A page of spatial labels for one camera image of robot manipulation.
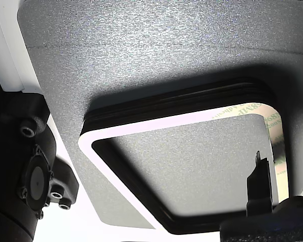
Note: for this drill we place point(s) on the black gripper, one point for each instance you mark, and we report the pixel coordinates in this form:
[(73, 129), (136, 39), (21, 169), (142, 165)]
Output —
[(280, 227)]

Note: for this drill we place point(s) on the black frame with adhesive liner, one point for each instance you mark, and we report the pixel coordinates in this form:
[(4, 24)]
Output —
[(166, 111), (166, 121), (166, 107), (166, 102)]

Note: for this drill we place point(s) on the black six-joint robot arm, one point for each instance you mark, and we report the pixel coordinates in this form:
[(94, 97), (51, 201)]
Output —
[(15, 151)]

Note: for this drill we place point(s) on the gray textured base plate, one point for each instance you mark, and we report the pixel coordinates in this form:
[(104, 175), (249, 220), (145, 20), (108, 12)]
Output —
[(141, 50)]

